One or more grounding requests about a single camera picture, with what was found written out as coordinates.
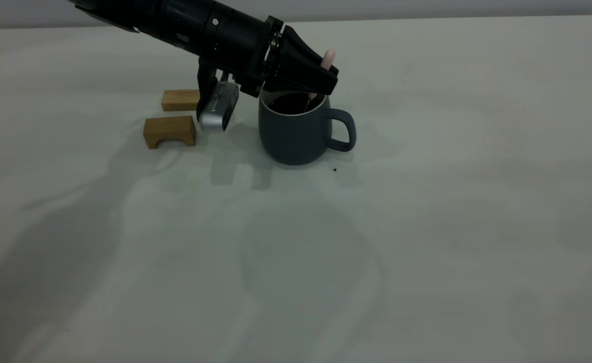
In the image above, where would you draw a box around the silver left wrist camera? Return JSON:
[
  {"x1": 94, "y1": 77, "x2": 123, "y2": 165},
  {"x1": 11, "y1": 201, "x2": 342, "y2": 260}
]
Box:
[{"x1": 197, "y1": 58, "x2": 240, "y2": 134}]

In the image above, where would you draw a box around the arched wooden block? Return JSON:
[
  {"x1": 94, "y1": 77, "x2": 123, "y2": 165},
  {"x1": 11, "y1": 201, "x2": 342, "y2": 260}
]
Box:
[{"x1": 143, "y1": 115, "x2": 197, "y2": 150}]

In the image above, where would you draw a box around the flat rectangular wooden block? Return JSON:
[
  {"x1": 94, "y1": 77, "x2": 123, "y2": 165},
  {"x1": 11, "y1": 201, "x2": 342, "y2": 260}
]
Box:
[{"x1": 161, "y1": 89, "x2": 200, "y2": 112}]

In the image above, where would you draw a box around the dark coffee liquid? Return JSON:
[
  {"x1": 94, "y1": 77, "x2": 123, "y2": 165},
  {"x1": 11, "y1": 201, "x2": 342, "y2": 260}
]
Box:
[{"x1": 268, "y1": 93, "x2": 322, "y2": 114}]

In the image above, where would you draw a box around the pink handled metal spoon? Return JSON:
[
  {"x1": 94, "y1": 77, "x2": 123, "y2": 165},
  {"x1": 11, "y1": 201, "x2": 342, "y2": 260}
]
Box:
[{"x1": 304, "y1": 49, "x2": 336, "y2": 110}]

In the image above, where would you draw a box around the dark grey ceramic mug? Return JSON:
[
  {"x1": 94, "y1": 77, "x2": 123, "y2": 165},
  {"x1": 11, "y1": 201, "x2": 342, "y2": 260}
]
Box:
[{"x1": 258, "y1": 91, "x2": 357, "y2": 166}]

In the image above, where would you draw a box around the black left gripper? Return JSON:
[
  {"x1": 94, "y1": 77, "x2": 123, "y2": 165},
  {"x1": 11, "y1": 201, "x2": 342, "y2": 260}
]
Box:
[{"x1": 263, "y1": 16, "x2": 339, "y2": 96}]

